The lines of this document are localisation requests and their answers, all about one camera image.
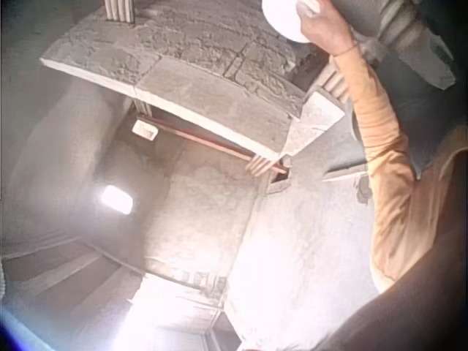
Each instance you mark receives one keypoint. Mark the person's left hand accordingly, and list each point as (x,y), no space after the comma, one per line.
(329,29)

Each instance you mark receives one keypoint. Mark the person's left fingers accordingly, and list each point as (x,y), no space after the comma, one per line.
(310,10)

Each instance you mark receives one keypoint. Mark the round metal mortar pan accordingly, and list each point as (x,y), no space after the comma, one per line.
(362,14)

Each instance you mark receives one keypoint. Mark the short grey concrete plank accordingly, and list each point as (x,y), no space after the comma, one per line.
(314,120)

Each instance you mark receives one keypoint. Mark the long grey concrete slab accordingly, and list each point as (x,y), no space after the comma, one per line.
(190,62)

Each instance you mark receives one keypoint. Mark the red wooden beam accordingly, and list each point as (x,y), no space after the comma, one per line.
(212,144)

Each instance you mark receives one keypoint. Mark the bundle of wooden poles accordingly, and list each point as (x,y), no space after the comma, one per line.
(118,11)

